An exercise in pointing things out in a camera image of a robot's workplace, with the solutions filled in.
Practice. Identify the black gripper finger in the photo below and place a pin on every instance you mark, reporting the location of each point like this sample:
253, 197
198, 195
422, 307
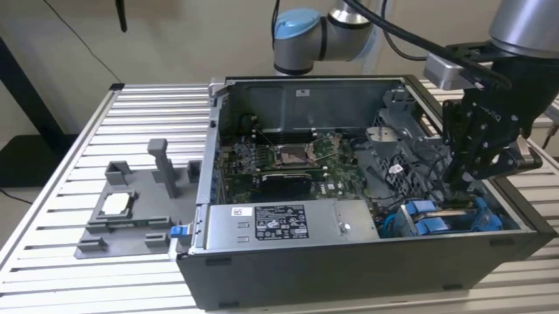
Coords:
511, 162
467, 144

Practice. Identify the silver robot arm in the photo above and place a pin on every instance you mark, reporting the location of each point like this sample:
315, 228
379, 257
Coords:
306, 42

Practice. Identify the grey metal disk bay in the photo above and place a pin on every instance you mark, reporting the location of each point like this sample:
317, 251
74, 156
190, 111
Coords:
393, 137

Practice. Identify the black RAM slot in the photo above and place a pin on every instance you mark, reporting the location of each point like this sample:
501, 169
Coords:
317, 167
289, 140
283, 132

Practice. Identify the green motherboard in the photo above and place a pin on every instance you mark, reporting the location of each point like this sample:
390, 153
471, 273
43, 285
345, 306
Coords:
350, 176

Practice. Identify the CPU socket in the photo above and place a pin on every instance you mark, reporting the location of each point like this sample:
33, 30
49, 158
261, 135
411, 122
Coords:
290, 155

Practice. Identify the black graphics card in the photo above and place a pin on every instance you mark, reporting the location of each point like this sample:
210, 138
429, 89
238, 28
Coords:
283, 186

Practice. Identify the silver power supply unit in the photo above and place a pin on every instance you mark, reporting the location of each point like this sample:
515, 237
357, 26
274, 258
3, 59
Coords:
283, 225

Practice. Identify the black open PC case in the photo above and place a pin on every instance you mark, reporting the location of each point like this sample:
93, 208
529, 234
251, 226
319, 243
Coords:
327, 278

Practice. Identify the blue case latch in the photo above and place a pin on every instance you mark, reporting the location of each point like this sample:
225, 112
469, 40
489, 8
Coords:
178, 232

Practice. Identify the grey parts rack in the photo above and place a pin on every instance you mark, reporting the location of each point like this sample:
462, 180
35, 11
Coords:
145, 209

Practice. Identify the silver CPU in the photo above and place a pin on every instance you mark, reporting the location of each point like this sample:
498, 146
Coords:
117, 203

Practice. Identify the black hanging antenna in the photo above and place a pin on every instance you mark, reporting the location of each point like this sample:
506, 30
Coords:
122, 16

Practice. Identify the black monitor stand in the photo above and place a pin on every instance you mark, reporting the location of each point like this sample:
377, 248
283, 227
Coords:
31, 157

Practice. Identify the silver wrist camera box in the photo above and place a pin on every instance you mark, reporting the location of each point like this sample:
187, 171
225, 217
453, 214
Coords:
446, 73

